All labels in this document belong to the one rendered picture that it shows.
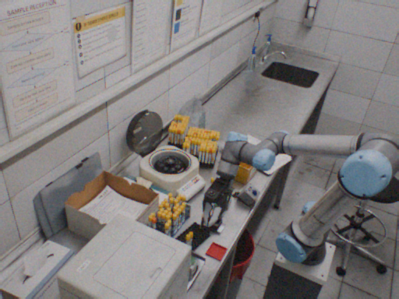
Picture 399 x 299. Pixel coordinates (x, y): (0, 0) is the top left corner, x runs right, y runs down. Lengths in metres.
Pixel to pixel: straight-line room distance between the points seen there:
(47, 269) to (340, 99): 3.03
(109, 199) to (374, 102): 2.75
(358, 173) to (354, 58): 2.64
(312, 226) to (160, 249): 0.49
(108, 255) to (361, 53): 2.97
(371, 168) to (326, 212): 0.23
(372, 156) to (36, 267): 1.12
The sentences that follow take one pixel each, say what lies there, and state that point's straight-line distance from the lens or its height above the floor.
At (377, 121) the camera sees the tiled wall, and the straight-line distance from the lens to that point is 3.86.
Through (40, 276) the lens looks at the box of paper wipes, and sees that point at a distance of 1.46.
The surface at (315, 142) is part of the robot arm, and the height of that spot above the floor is 1.40.
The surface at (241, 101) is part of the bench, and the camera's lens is 2.64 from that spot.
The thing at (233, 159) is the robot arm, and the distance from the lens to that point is 1.35.
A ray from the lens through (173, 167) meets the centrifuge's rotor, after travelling 1.77.
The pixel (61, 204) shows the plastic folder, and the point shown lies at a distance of 1.62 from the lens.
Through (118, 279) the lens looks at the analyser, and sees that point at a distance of 1.10.
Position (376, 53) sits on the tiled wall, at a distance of 3.64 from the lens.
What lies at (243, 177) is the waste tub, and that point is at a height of 0.91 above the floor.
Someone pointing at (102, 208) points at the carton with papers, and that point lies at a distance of 1.63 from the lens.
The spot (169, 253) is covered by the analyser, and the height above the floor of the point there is 1.17.
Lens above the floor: 2.06
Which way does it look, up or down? 35 degrees down
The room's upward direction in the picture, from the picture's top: 6 degrees clockwise
